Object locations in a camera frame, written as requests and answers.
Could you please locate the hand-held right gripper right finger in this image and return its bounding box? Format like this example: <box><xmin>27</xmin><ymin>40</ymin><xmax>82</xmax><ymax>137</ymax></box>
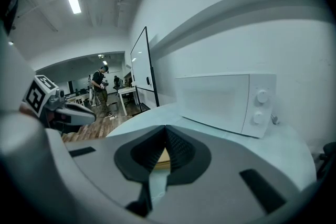
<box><xmin>146</xmin><ymin>125</ymin><xmax>305</xmax><ymax>224</ymax></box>

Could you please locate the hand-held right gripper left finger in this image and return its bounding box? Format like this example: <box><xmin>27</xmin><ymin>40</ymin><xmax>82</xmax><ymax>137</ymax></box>
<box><xmin>45</xmin><ymin>125</ymin><xmax>167</xmax><ymax>219</ymax></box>

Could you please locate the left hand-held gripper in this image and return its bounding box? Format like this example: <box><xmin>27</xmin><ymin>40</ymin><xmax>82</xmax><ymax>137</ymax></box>
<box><xmin>19</xmin><ymin>74</ymin><xmax>97</xmax><ymax>137</ymax></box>

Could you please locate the tan wooden board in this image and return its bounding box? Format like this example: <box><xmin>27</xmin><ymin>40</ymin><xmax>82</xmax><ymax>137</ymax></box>
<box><xmin>156</xmin><ymin>146</ymin><xmax>172</xmax><ymax>170</ymax></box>

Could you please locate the white table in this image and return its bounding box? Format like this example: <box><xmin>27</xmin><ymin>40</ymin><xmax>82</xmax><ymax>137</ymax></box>
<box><xmin>117</xmin><ymin>86</ymin><xmax>140</xmax><ymax>116</ymax></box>

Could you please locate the white microwave oven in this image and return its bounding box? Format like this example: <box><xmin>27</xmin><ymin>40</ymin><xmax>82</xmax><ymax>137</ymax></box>
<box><xmin>175</xmin><ymin>73</ymin><xmax>278</xmax><ymax>139</ymax></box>

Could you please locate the black-framed whiteboard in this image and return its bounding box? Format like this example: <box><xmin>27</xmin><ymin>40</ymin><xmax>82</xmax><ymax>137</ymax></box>
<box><xmin>130</xmin><ymin>26</ymin><xmax>161</xmax><ymax>113</ymax></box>

